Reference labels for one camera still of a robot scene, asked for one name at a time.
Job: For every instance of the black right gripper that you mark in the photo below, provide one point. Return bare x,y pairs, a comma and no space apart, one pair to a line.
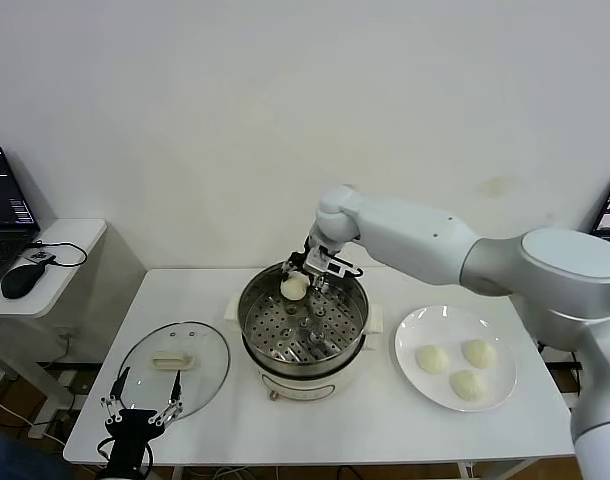
320,247

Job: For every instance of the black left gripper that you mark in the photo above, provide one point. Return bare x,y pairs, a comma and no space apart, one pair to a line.
132,435

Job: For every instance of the white steamed baozi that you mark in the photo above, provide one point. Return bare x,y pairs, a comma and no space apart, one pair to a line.
294,289
480,352
468,385
432,359

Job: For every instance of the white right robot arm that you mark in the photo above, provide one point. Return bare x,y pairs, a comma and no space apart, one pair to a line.
410,235

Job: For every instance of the stainless steel steamer basket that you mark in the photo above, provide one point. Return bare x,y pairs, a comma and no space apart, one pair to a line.
335,345

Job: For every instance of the cream electric cooking pot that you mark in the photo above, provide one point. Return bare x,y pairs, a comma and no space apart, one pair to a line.
305,385

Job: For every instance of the white floor power strip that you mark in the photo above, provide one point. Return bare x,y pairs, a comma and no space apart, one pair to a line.
40,431

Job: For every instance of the dark blue garment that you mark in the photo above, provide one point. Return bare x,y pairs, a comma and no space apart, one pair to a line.
10,460

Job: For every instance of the black computer mouse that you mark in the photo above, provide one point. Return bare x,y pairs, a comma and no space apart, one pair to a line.
20,282

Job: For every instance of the white side table rounded corner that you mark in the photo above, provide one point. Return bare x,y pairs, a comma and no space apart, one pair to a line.
80,232

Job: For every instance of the white round plate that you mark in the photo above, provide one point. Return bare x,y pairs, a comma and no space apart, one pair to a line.
435,390

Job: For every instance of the black laptop with dark screen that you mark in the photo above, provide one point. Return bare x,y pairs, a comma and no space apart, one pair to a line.
5,200

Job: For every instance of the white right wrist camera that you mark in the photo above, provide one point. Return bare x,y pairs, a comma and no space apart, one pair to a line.
327,262

